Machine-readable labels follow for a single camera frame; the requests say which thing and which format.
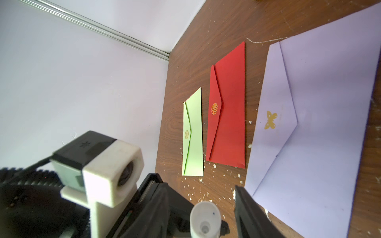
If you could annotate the red envelope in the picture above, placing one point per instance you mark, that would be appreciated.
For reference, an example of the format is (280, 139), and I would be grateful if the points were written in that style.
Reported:
(226, 110)

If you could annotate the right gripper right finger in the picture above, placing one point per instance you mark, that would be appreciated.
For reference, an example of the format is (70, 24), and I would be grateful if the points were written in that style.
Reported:
(251, 221)

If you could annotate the purple envelope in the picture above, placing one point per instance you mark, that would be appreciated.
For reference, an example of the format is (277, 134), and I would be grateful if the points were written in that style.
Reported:
(311, 122)

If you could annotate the green envelope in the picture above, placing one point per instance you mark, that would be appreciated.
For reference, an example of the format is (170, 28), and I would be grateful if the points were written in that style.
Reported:
(192, 164)

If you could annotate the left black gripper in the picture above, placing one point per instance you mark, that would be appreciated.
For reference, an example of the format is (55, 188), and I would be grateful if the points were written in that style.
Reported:
(32, 207)

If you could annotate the white green glue stick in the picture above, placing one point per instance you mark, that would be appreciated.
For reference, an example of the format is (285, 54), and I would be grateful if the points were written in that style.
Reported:
(205, 221)

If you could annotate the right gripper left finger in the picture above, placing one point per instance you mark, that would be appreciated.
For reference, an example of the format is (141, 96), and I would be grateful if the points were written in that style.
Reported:
(152, 222)

